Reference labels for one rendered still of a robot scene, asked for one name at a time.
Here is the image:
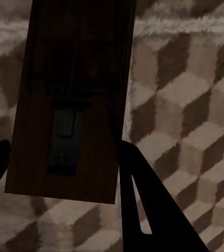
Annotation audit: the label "mousetrap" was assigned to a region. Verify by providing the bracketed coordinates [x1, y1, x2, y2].
[4, 0, 137, 205]

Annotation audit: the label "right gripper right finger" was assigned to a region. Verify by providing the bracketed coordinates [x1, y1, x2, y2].
[119, 139, 210, 252]

